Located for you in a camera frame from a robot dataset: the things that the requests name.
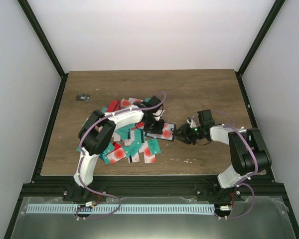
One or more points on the black frame post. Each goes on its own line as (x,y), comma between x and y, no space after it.
(30,15)
(269,20)

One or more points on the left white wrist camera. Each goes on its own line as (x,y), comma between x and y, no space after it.
(159,114)

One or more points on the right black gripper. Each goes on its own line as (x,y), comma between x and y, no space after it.
(185,134)

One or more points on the teal VIP card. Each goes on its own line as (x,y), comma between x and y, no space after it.
(154,147)

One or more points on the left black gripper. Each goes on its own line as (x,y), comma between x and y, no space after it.
(158,130)

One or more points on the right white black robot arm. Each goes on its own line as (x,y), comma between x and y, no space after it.
(248,151)

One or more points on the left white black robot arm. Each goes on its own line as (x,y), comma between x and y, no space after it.
(96,134)

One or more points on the small black tag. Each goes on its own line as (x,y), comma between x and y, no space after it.
(83,97)

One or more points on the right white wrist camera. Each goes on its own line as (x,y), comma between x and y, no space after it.
(190,121)

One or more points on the left black frame post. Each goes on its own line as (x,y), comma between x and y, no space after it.
(30,15)

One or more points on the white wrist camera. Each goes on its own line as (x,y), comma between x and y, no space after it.
(190,121)
(159,114)

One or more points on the black card holder wallet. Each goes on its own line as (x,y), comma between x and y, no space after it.
(151,135)

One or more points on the light blue slotted strip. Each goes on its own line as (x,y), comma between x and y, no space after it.
(192,209)

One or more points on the right black frame post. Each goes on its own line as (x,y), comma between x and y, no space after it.
(269,20)

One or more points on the black front rail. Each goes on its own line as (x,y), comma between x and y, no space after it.
(203,187)

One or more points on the red card black stripe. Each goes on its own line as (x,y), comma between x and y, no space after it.
(114,106)

